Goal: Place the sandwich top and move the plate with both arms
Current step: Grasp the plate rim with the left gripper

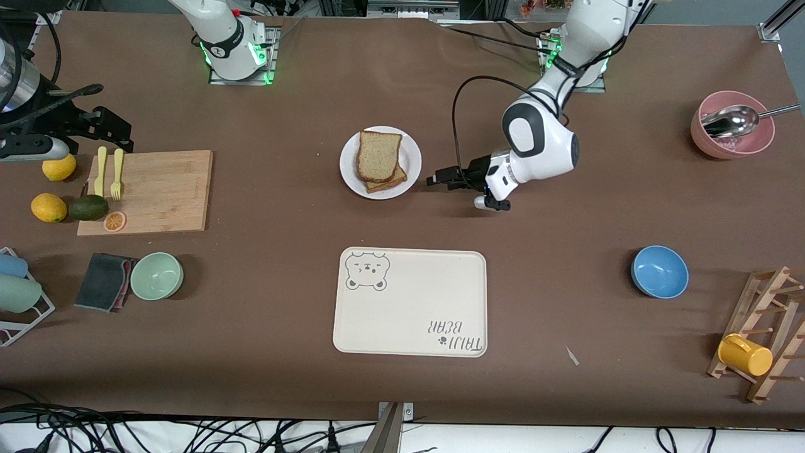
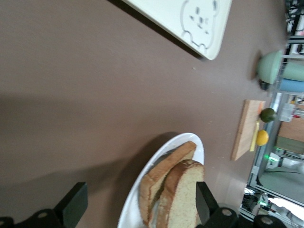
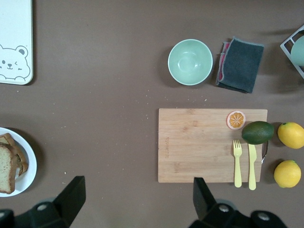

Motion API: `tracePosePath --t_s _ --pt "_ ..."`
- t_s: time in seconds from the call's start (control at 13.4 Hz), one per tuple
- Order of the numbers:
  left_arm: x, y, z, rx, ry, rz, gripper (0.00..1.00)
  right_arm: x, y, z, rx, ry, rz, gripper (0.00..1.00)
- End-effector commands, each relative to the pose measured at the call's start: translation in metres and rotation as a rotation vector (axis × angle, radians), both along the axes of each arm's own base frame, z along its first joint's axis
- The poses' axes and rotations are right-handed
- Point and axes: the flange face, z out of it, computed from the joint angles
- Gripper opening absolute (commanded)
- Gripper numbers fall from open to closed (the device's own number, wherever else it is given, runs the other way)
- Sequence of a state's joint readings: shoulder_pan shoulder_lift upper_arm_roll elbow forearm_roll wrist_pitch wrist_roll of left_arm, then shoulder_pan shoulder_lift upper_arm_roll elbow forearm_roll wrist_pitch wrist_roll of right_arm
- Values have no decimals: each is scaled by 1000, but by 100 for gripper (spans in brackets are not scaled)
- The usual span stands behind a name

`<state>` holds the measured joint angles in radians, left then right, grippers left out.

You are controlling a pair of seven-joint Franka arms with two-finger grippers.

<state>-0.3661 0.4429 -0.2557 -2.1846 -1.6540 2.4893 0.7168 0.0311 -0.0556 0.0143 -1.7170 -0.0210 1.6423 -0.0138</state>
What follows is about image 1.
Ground white round plate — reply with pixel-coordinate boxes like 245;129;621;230
340;126;422;200

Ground plain bread slice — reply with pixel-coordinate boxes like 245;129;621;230
357;131;403;184

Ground yellow plastic fork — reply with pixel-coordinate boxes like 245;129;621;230
110;148;125;201

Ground yellow lemon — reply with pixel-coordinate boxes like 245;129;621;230
31;193;68;224
42;154;77;182

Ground green avocado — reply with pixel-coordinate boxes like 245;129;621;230
67;194;109;221

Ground wooden cutting board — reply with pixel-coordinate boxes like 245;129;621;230
77;150;214;237

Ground cream bear print tray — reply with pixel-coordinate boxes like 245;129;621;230
332;247;489;358

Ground pale green bowl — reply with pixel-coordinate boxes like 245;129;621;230
130;252;184;301

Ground grey folded cloth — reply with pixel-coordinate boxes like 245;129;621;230
74;252;138;313

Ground pale green cup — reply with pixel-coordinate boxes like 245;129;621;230
0;274;43;313

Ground orange artificial flowers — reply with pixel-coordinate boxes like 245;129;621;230
519;0;567;16

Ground blue bowl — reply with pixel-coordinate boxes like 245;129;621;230
631;245;689;299

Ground pink bowl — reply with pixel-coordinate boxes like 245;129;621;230
691;91;775;160

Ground metal spoon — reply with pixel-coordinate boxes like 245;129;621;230
701;103;802;139

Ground wooden cup rack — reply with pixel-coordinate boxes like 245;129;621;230
707;266;805;405

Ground yellow mug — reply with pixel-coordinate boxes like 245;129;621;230
718;333;774;377

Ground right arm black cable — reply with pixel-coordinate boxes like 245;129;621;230
0;13;105;109

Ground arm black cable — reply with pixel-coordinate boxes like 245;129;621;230
0;13;105;109
452;75;570;189

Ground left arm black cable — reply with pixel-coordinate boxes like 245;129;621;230
452;75;570;189

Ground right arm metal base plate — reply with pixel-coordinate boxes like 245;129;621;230
209;25;279;86

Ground black table cable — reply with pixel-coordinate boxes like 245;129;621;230
497;18;554;40
440;24;554;54

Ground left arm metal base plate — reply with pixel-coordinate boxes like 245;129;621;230
539;35;607;94

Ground metal background frame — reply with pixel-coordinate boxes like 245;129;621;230
318;0;497;23

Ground white wire rack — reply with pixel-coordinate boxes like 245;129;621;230
0;247;56;347

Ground metal table edge bracket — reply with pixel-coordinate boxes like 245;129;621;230
377;402;414;453

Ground black cable tangle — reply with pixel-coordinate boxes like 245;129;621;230
0;403;378;453

